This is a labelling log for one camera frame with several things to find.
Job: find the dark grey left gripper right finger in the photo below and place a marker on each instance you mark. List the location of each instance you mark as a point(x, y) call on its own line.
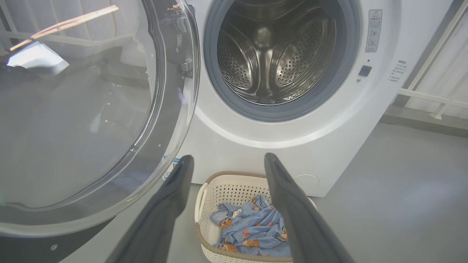
point(299, 226)

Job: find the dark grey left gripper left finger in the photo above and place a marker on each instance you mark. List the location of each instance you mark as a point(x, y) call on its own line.
point(161, 223)

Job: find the blue cartoon print garment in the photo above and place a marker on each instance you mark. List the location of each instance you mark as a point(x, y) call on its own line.
point(256, 244)
point(261, 215)

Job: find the round black glass washer door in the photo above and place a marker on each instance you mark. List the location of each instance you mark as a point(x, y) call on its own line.
point(73, 128)

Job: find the cream perforated basket brown rim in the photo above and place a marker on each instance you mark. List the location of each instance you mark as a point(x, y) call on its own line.
point(234, 186)

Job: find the white front-load washing machine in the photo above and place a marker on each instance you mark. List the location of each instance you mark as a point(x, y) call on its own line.
point(329, 120)

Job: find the silver metal door hinge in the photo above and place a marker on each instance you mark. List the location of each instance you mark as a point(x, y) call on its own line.
point(187, 67)

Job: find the grey rubber door gasket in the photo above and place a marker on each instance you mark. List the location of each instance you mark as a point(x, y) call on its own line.
point(343, 65)

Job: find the black door latch socket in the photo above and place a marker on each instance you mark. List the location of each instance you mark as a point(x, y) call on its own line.
point(365, 71)

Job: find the round white filter cover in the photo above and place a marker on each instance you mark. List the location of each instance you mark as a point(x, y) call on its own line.
point(309, 181)

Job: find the blue energy label sticker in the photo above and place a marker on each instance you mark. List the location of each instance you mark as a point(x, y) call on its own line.
point(172, 170)

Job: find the perforated steel drum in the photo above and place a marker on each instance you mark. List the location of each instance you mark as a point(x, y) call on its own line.
point(270, 58)

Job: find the grey warning sticker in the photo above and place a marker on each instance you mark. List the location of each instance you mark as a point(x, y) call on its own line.
point(373, 31)

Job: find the white metal rail frame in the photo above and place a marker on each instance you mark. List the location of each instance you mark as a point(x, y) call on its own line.
point(431, 96)

